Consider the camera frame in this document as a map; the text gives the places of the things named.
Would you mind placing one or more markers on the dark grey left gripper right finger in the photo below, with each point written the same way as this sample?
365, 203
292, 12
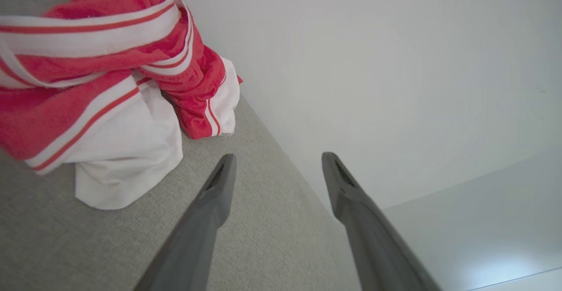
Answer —
377, 242

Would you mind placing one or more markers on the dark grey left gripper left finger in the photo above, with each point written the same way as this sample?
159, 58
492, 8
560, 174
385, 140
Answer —
197, 234

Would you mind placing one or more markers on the red and white striped garment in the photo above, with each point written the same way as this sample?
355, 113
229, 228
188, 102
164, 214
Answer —
96, 84

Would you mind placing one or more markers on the grey fabric sofa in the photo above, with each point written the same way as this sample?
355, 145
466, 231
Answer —
131, 238

